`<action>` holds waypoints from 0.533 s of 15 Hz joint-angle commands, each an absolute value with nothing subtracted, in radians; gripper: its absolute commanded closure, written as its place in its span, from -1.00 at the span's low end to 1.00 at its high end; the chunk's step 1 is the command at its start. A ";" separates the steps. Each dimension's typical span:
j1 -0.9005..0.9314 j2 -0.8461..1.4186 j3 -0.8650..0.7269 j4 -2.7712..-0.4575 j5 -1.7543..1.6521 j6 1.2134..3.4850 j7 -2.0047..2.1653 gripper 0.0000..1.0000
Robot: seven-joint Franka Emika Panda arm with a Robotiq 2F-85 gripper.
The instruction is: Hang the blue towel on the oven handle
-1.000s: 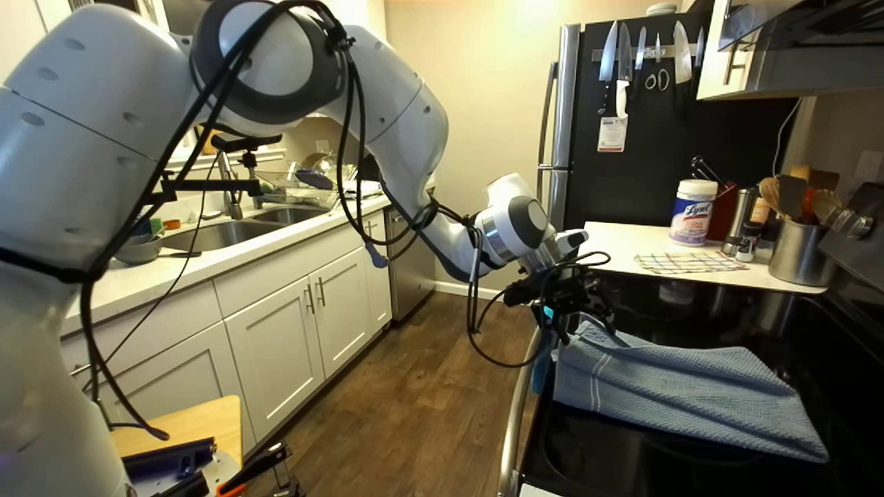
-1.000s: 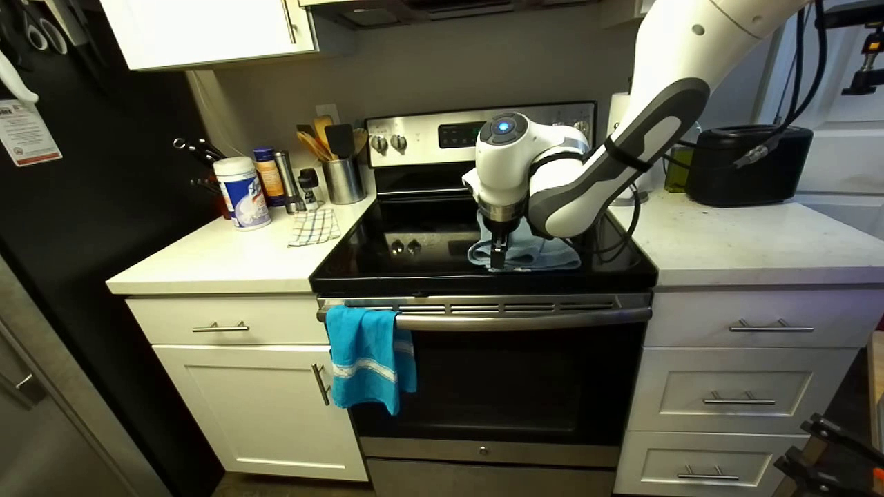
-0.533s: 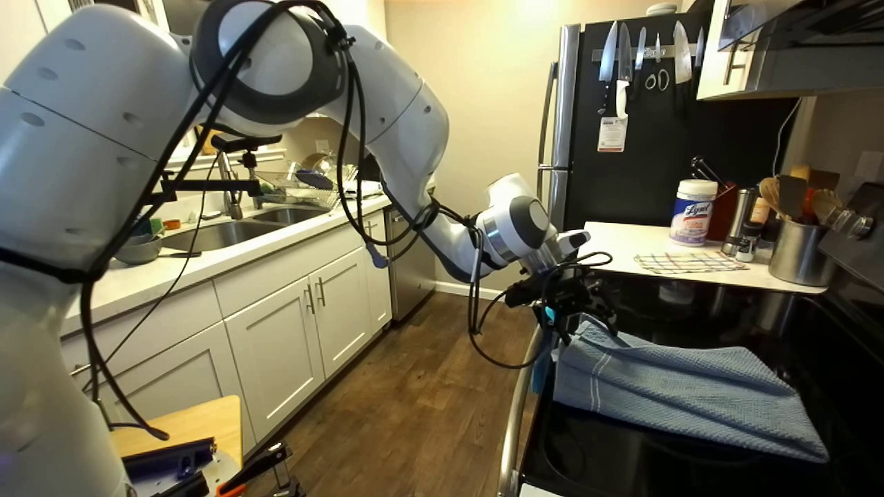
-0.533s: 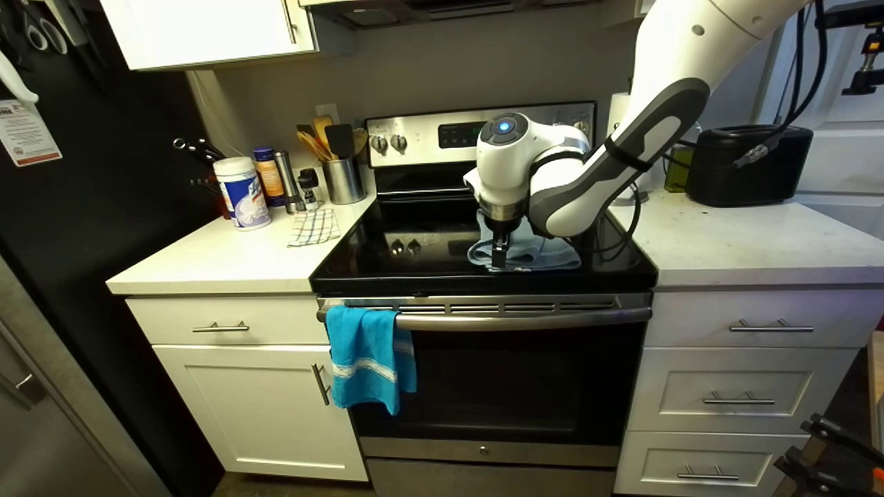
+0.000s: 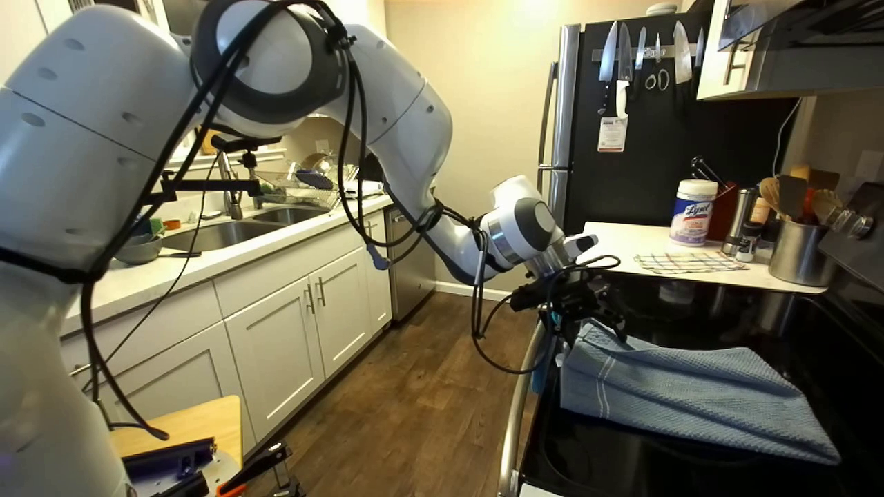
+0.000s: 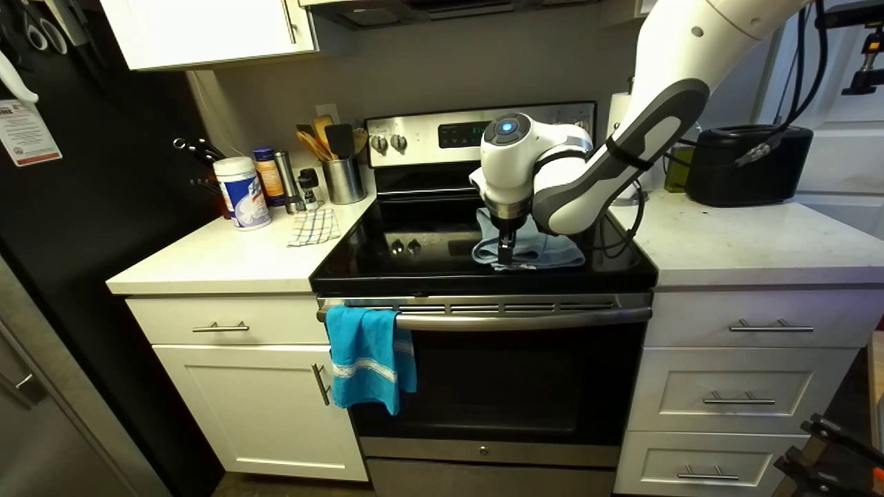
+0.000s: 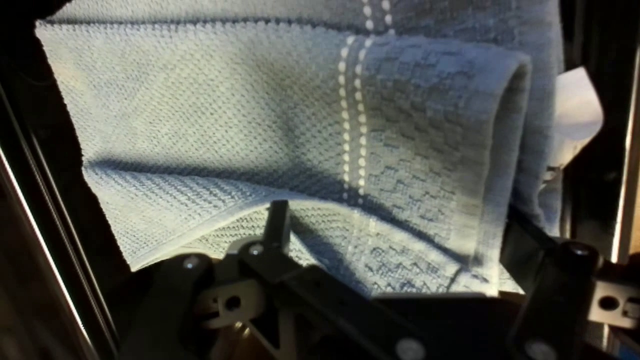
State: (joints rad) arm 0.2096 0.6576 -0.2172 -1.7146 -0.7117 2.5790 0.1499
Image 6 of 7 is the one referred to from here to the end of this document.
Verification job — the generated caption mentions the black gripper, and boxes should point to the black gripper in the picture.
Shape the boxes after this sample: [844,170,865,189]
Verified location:
[491,203,525,264]

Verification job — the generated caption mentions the light blue towel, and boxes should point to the light blue towel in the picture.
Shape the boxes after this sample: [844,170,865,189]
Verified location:
[469,203,589,272]

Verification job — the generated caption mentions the bright blue striped towel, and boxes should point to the bright blue striped towel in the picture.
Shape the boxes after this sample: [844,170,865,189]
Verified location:
[321,301,419,419]

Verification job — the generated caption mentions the stainless steel electric range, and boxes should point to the stainless steel electric range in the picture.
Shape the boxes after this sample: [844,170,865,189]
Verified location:
[306,96,659,497]

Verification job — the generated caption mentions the metal utensil holder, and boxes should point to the metal utensil holder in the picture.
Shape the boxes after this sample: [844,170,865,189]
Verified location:
[325,154,364,207]

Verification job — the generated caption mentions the green jar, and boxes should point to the green jar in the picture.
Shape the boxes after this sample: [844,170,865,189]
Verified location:
[662,141,697,195]

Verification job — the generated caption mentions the black spatula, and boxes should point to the black spatula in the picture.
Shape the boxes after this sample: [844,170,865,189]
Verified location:
[325,122,358,162]

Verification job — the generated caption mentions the black shaker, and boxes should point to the black shaker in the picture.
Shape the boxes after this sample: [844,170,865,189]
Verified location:
[295,162,325,210]

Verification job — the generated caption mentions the wooden spoon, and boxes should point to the wooden spoon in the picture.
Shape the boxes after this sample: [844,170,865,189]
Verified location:
[292,116,335,166]

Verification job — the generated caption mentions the grey metal shaker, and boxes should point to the grey metal shaker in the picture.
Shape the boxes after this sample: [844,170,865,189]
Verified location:
[273,148,300,216]

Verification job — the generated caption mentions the steel cabinet door pull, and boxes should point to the steel cabinet door pull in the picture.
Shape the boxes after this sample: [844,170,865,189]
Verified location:
[309,362,335,409]

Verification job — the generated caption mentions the range storage drawer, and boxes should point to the range storage drawer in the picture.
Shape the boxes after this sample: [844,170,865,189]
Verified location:
[362,456,618,497]

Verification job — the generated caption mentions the dark range hood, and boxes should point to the dark range hood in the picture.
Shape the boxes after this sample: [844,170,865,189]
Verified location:
[297,0,647,27]

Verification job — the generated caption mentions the orange spice bottle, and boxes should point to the orange spice bottle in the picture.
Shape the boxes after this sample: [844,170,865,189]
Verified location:
[250,145,288,207]

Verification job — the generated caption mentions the black toaster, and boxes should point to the black toaster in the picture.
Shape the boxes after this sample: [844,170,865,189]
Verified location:
[684,122,815,210]

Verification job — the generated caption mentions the white wipes canister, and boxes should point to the white wipes canister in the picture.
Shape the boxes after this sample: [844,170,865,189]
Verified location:
[210,154,273,232]

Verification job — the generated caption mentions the steel drawer pull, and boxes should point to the steel drawer pull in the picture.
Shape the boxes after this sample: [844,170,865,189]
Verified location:
[190,318,253,336]
[698,390,777,412]
[675,461,745,482]
[726,318,817,336]

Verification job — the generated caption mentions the white drawer cabinet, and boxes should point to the white drawer cabinet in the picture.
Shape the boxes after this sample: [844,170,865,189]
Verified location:
[610,189,884,497]

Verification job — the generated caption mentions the white base cabinet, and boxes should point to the white base cabinet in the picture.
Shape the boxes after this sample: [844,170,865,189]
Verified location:
[101,194,375,486]

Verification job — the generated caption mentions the dark glass bottle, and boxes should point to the dark glass bottle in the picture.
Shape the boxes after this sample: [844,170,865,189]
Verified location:
[169,134,228,220]

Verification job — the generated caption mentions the black red clamp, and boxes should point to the black red clamp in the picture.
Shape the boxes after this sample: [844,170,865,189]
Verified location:
[799,412,884,470]
[770,448,884,497]

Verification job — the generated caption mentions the wooden platform board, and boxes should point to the wooden platform board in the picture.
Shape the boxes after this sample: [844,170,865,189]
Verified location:
[865,329,884,456]

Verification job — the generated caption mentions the black sided refrigerator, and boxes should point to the black sided refrigerator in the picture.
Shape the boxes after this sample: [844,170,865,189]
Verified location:
[0,0,231,497]

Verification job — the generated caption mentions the white paper tag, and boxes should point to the white paper tag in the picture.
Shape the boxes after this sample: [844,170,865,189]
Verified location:
[0,94,65,170]

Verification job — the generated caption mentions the steel kitchen knife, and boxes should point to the steel kitchen knife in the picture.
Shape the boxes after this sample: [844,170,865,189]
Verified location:
[41,0,94,49]

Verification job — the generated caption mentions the pale kitchen knife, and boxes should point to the pale kitchen knife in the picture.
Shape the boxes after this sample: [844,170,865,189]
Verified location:
[0,49,41,108]

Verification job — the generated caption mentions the steel oven door handle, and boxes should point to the steel oven door handle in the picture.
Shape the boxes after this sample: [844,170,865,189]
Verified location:
[315,301,654,336]

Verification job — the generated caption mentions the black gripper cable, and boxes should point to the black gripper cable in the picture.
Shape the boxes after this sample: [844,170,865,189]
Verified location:
[594,134,648,261]

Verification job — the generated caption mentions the white wall cabinet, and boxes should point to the white wall cabinet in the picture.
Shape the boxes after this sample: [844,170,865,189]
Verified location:
[97,0,324,74]

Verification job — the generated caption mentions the black orange mount clamp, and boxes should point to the black orange mount clamp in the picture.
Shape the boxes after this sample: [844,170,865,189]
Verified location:
[815,0,884,96]

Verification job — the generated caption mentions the black handled scissors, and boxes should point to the black handled scissors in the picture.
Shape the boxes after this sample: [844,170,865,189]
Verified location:
[16,0,56,54]

